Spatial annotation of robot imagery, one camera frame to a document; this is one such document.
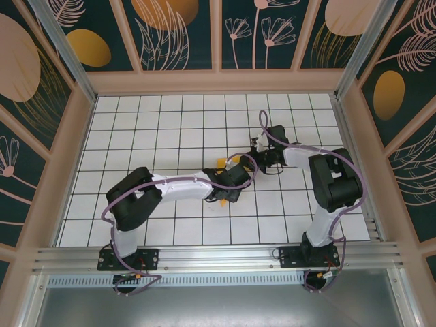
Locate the yellow paper sheet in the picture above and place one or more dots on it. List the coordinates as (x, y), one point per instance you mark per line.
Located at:
(222, 163)

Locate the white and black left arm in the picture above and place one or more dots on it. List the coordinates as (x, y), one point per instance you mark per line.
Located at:
(180, 187)

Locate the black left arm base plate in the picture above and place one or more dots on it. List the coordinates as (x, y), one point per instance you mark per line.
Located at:
(150, 259)

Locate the aluminium corner post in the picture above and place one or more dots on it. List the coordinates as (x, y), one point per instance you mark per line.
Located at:
(361, 51)
(68, 58)

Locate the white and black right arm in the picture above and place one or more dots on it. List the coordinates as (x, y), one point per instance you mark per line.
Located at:
(299, 156)

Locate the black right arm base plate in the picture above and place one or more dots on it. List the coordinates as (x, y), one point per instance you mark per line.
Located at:
(289, 257)

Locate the aluminium side rail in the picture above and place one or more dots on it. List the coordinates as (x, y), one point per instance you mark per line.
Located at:
(351, 153)

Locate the long aluminium mounting rail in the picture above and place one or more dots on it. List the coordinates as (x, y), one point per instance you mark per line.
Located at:
(221, 255)

